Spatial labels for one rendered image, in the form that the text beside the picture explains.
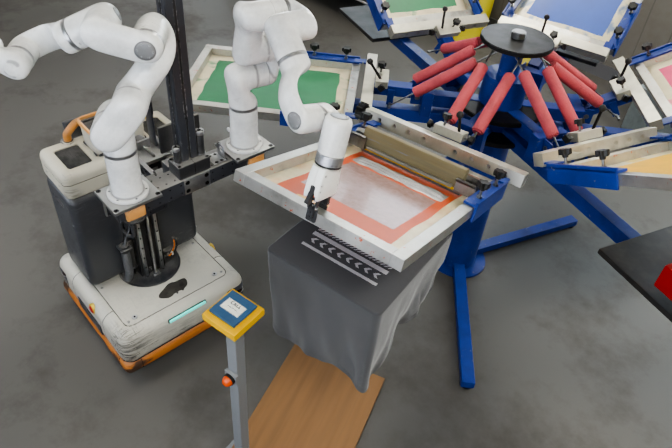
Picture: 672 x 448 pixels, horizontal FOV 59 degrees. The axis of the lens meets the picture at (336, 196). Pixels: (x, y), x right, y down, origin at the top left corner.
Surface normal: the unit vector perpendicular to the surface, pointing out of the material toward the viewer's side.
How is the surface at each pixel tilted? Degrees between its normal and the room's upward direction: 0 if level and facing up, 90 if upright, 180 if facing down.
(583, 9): 32
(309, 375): 0
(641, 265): 0
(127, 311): 0
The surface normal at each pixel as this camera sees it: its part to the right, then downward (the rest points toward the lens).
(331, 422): 0.07, -0.77
